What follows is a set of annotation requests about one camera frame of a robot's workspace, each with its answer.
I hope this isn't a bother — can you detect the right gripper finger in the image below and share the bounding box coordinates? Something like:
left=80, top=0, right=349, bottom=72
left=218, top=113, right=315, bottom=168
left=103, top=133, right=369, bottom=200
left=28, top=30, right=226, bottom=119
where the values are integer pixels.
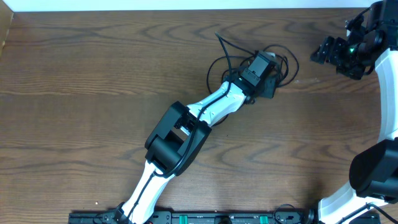
left=318, top=36, right=335, bottom=53
left=310, top=51, right=325, bottom=64

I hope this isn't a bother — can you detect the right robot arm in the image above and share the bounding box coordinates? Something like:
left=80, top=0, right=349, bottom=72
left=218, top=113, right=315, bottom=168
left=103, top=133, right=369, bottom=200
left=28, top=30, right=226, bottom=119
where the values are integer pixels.
left=308, top=0, right=397, bottom=223

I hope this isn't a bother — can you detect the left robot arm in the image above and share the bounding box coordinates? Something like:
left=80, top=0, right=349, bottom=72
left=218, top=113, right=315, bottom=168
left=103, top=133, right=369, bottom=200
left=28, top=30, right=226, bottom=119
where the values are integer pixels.
left=114, top=52, right=278, bottom=223

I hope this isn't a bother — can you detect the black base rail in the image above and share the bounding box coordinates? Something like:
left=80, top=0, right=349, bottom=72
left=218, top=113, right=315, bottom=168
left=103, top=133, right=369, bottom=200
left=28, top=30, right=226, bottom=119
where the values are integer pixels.
left=68, top=211, right=307, bottom=224

